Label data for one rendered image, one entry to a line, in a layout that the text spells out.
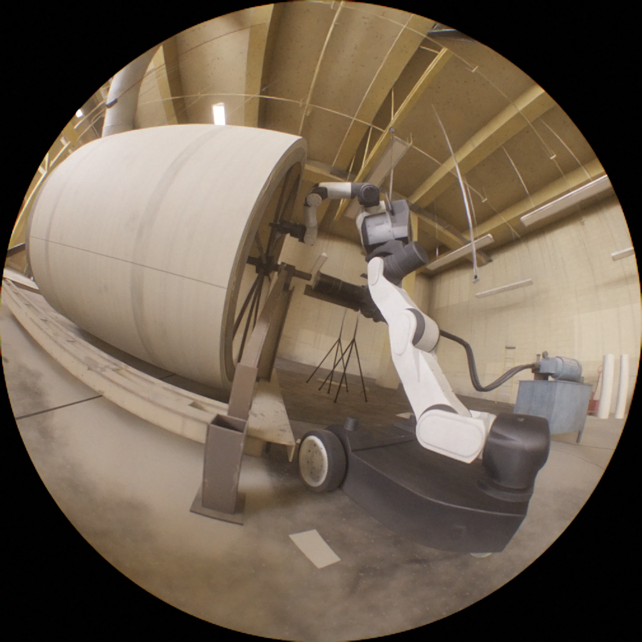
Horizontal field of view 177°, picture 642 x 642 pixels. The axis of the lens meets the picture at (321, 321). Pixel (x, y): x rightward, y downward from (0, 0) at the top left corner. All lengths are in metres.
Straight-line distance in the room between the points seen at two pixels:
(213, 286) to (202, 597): 0.71
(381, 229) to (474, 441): 0.93
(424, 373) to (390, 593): 0.59
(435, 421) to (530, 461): 0.29
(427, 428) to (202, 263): 0.77
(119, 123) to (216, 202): 4.56
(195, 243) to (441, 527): 0.93
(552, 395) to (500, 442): 1.40
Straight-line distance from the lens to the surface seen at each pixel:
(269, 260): 1.37
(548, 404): 1.95
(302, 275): 1.41
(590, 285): 8.90
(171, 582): 0.45
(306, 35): 6.66
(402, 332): 0.69
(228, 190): 0.69
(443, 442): 0.58
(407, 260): 0.89
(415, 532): 0.54
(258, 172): 0.72
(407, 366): 0.68
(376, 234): 1.04
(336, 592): 0.48
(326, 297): 1.50
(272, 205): 2.07
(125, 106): 5.17
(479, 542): 0.56
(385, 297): 0.85
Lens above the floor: 0.41
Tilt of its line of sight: 10 degrees up
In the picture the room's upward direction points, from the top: 14 degrees clockwise
